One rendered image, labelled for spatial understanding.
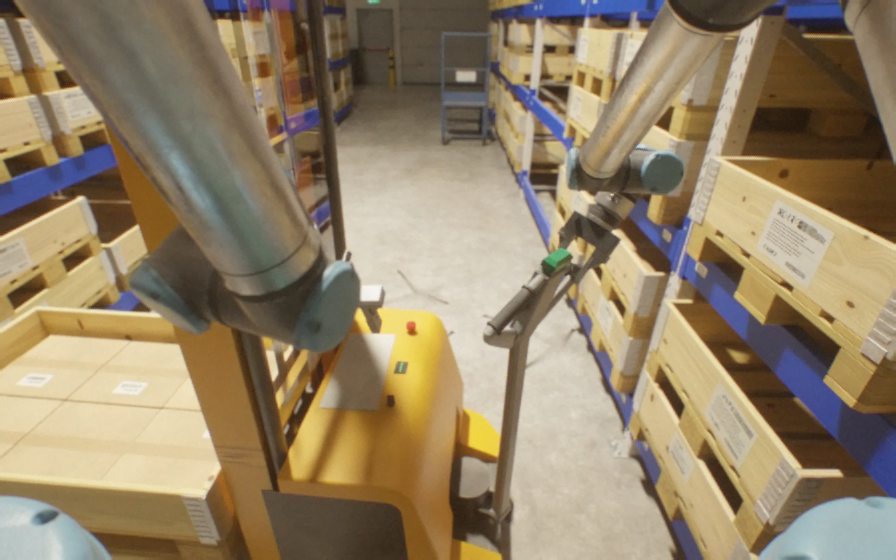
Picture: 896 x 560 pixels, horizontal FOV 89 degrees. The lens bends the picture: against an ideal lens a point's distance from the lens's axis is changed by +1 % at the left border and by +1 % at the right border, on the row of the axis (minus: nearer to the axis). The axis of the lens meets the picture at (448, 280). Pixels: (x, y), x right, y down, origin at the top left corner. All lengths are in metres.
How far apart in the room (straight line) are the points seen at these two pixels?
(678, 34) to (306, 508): 1.27
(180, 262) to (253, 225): 0.17
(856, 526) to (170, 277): 0.55
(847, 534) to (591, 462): 2.23
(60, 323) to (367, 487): 1.74
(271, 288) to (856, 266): 1.18
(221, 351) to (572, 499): 1.73
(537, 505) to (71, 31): 2.24
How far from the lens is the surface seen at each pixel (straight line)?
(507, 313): 1.03
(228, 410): 1.27
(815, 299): 1.39
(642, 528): 2.40
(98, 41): 0.32
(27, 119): 3.23
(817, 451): 1.88
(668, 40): 0.69
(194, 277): 0.51
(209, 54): 0.33
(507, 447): 1.52
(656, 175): 1.06
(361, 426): 1.38
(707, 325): 2.11
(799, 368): 1.52
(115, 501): 1.66
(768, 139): 2.15
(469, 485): 1.81
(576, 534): 2.29
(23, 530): 0.34
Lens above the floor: 1.89
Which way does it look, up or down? 30 degrees down
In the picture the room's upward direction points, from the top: 1 degrees clockwise
